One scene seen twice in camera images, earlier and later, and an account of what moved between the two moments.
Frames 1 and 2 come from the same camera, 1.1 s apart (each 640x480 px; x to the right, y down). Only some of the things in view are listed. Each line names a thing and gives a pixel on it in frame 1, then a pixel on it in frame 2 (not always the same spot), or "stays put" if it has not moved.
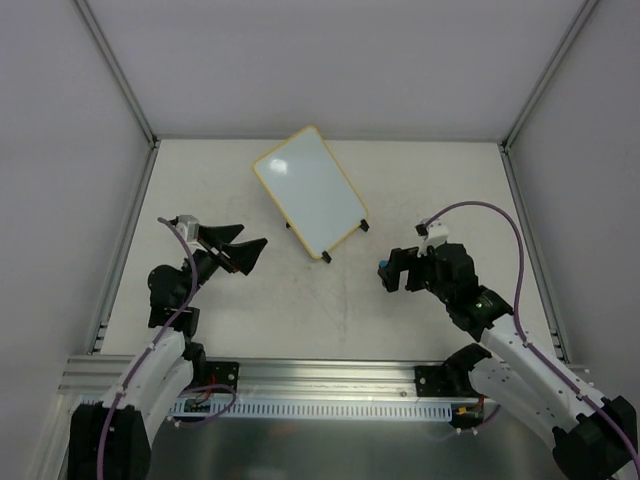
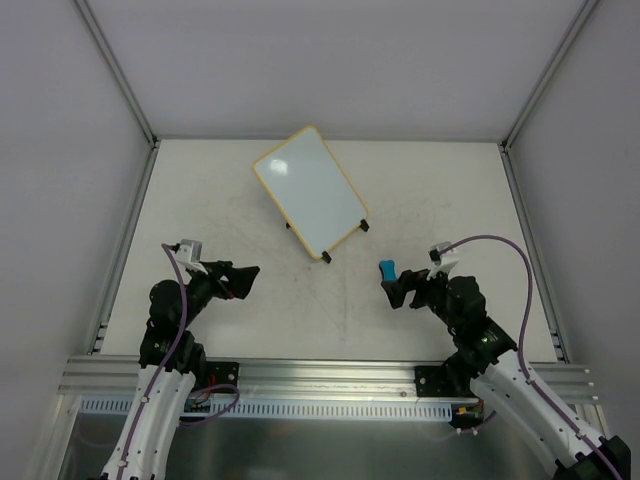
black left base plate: (225, 373) stays put
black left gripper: (215, 251) to (223, 279)
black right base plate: (444, 381) stays put
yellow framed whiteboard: (312, 190) stays put
